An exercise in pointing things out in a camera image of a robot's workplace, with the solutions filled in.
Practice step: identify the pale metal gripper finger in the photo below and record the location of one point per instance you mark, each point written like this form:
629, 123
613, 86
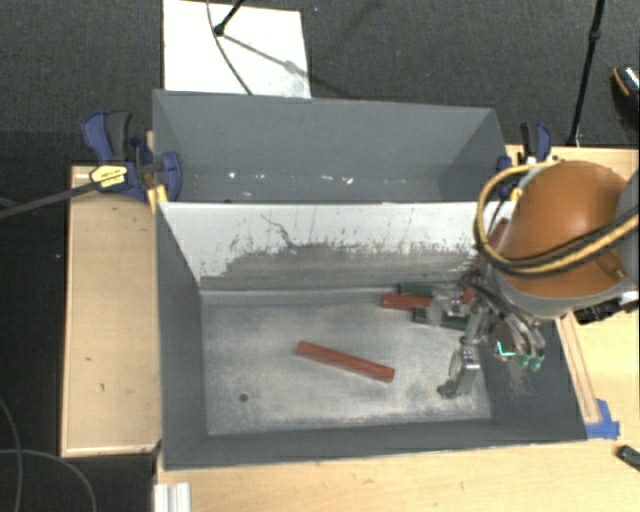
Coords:
456, 370
471, 376

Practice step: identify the short red-brown flat block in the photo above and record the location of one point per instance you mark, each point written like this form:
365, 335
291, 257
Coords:
404, 301

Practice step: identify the dark green flat block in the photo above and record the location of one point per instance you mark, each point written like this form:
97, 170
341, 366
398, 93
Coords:
415, 288

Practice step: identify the long red-brown flat block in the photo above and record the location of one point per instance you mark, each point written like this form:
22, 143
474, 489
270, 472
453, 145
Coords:
345, 361

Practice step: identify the grey metal bin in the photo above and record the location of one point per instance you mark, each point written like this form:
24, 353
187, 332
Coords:
320, 280

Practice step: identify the pale wood board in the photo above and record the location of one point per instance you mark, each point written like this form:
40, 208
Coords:
112, 320

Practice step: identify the black cylinder on white bracket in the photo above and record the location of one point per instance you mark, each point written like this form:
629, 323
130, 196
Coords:
597, 311

